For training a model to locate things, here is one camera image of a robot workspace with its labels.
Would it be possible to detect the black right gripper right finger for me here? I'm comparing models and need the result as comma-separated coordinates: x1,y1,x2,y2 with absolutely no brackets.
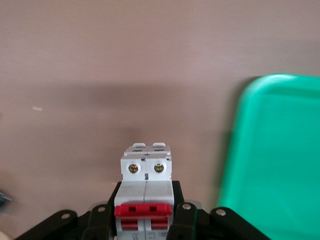
167,180,272,240

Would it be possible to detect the orange capped push button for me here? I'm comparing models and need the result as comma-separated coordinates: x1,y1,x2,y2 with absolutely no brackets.
0,191,13,208

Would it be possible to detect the green plastic tray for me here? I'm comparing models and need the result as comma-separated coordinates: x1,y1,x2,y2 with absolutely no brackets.
217,73,320,240

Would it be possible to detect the white circuit breaker red switch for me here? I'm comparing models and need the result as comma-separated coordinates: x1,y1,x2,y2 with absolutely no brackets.
113,142,175,240

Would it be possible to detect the brown table cover mat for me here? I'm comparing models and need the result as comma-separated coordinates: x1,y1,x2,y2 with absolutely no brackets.
0,0,320,240

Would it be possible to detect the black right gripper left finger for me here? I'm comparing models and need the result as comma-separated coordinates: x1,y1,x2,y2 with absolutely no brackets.
14,181,123,240

